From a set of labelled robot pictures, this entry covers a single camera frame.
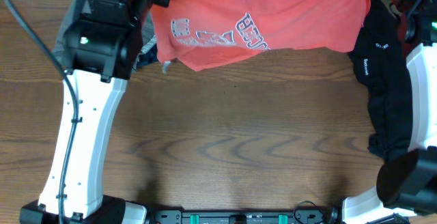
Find red soccer t-shirt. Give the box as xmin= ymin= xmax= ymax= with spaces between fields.
xmin=150 ymin=0 xmax=371 ymax=71

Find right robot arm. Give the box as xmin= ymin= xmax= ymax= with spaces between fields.
xmin=326 ymin=0 xmax=436 ymax=223

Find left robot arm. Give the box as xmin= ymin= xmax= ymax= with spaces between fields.
xmin=19 ymin=0 xmax=170 ymax=223

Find dark navy folded garment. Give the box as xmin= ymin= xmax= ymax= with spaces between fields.
xmin=137 ymin=44 xmax=158 ymax=68

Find black t-shirt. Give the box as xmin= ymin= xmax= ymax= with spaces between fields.
xmin=348 ymin=0 xmax=412 ymax=163

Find grey-brown folded shorts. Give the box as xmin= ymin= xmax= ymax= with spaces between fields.
xmin=51 ymin=0 xmax=158 ymax=68

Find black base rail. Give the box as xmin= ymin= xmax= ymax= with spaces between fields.
xmin=145 ymin=201 xmax=342 ymax=224

